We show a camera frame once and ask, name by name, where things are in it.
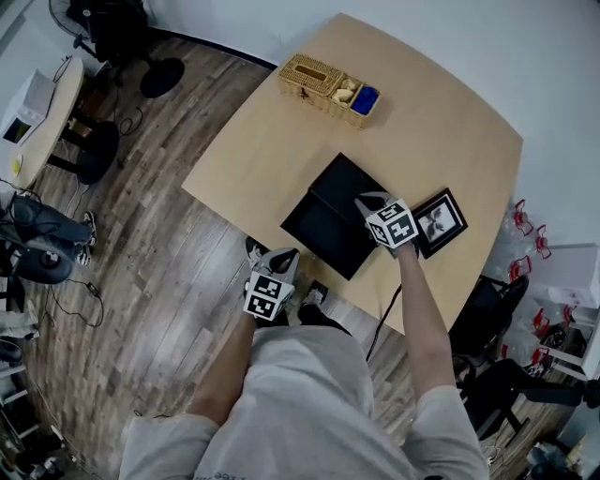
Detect person's left forearm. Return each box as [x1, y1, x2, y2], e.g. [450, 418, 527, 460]
[187, 311, 258, 428]

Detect group of clear water jugs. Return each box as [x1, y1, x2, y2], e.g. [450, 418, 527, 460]
[496, 199, 580, 376]

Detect woven wicker tissue basket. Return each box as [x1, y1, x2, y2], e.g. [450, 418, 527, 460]
[278, 52, 381, 131]

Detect person's left sneaker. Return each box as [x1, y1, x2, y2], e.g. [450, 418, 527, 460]
[245, 235, 271, 271]

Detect cream item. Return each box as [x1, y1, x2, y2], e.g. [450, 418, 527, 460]
[331, 78, 365, 105]

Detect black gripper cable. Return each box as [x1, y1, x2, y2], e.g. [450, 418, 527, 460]
[365, 283, 404, 362]

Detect beige round table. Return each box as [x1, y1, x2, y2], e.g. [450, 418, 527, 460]
[0, 55, 121, 188]

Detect black picture frame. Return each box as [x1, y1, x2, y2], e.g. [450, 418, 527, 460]
[412, 187, 470, 261]

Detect grey stool seat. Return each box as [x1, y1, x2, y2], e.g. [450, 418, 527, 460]
[16, 236, 76, 286]

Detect person's right forearm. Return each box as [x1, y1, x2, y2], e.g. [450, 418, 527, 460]
[397, 250, 458, 402]

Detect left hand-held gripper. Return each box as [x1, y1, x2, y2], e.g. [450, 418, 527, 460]
[243, 247, 301, 323]

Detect person's grey shirt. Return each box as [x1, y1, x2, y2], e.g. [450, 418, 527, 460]
[119, 324, 491, 480]

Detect black drawer box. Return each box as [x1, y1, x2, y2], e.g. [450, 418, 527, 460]
[307, 151, 395, 221]
[279, 187, 379, 281]

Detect white microwave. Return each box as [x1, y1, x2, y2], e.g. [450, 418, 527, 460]
[0, 68, 56, 146]

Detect blue item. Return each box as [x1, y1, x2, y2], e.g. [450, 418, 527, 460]
[350, 85, 380, 117]

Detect black power adapter cable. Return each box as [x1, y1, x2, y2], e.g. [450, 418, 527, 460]
[46, 276, 105, 329]

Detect black mesh office chair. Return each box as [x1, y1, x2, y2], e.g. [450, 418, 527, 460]
[457, 358, 600, 442]

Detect white storage box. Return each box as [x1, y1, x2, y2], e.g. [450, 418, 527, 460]
[546, 242, 600, 308]

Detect black folding chair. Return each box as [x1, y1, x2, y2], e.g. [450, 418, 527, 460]
[447, 274, 531, 371]

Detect person's black trousers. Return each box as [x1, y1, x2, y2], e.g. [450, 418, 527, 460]
[269, 302, 353, 338]

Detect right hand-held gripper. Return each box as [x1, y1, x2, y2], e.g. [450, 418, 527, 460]
[353, 190, 421, 260]

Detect black high-back office chair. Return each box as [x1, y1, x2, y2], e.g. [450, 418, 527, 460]
[65, 0, 154, 88]

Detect black standing fan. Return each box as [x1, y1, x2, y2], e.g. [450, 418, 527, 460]
[49, 0, 186, 99]

